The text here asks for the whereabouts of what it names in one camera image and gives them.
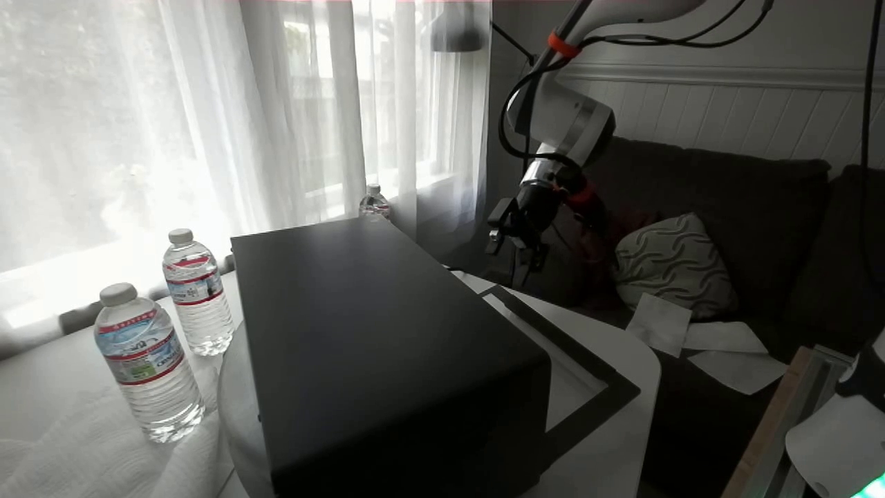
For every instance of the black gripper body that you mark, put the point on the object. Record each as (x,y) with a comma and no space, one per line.
(534,208)

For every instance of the black toaster oven body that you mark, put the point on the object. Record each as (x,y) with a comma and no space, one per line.
(370,351)

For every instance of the dark red cushion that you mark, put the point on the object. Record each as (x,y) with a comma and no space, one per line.
(631,232)

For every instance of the wavy patterned throw pillow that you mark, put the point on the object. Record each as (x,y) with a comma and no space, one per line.
(674,265)

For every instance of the white folded paper sheet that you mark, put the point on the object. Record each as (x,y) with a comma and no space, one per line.
(659,326)

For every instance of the black floor lamp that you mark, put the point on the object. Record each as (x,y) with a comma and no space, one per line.
(457,31)

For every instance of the dark grey sofa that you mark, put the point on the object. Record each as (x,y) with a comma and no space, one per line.
(736,196)

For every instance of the white flat paper sheet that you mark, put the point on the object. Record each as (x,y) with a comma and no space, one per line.
(736,363)

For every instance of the small clear water bottle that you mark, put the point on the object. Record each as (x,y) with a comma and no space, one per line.
(197,294)

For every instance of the white sheer curtain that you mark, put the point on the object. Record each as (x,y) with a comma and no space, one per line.
(183,113)

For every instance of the large clear water bottle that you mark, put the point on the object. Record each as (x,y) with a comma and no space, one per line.
(147,369)

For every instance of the dark grey furniture edge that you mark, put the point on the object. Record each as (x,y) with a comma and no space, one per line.
(82,316)

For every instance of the white tablecloth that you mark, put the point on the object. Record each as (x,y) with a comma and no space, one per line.
(56,416)

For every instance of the light wooden frame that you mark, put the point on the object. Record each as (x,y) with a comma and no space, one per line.
(771,430)

